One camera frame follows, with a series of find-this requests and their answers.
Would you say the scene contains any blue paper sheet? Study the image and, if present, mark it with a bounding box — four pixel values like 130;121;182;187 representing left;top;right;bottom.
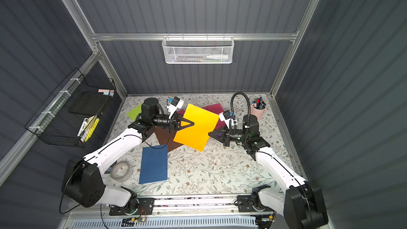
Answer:
139;145;168;184

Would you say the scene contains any orange paper sheet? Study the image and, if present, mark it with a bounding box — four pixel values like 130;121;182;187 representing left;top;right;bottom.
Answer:
173;104;219;152

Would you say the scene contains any lime green paper sheet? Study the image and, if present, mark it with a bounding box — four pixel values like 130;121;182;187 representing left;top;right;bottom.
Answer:
126;104;142;121

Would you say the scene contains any magenta paper sheet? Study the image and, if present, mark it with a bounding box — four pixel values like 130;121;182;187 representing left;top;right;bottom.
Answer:
177;110;185;118
203;103;225;129

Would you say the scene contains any brown paper sheet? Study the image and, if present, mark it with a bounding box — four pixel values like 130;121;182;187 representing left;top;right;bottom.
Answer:
154;127;182;153

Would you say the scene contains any white tape roll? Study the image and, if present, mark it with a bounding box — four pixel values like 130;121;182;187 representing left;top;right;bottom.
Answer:
110;161;132;182

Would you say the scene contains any aluminium frame post left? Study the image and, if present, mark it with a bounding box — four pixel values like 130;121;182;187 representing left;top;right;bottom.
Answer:
61;0;99;53

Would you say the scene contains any pink pen cup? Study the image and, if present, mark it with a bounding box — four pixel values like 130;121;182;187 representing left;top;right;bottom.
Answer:
251;96;267;121

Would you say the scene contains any magenta paper sheet left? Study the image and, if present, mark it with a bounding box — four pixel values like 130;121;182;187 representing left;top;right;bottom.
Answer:
177;110;185;118

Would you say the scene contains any magenta paper sheet right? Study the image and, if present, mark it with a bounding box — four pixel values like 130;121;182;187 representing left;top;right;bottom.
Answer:
203;103;225;129

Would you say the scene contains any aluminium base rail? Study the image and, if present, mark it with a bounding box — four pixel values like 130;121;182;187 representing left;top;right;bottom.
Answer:
109;193;276;218

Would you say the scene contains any black wire wall basket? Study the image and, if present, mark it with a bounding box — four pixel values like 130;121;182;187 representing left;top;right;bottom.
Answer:
25;71;116;147

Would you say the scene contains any white mesh wall basket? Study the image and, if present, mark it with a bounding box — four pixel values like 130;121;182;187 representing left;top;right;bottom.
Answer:
162;37;235;64

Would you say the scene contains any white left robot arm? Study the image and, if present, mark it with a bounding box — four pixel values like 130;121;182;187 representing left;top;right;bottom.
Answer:
61;96;194;214

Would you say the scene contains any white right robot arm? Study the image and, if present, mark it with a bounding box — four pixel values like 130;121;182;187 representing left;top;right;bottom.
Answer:
208;92;329;229

